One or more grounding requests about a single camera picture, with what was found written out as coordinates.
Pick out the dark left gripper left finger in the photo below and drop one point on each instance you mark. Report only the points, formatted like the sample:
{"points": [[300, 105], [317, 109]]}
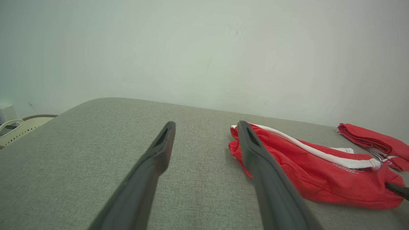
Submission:
{"points": [[137, 191]]}

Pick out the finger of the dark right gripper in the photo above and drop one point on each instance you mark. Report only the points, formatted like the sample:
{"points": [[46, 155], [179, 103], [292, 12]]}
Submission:
{"points": [[399, 191]]}

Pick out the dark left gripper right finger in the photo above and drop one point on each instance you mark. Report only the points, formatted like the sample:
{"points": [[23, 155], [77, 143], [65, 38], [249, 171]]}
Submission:
{"points": [[274, 198]]}

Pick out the red shorts white stripe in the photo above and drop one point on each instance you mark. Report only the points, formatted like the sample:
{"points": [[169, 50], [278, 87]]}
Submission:
{"points": [[319, 179]]}

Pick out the red white jersey shirt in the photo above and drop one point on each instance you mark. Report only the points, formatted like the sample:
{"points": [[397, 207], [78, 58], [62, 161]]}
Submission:
{"points": [[377, 139]]}

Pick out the cream perforated laundry basket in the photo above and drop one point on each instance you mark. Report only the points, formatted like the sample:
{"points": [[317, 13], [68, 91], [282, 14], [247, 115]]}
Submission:
{"points": [[28, 126]]}

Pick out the white box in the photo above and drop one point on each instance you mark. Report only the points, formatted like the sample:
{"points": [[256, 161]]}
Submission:
{"points": [[6, 113]]}

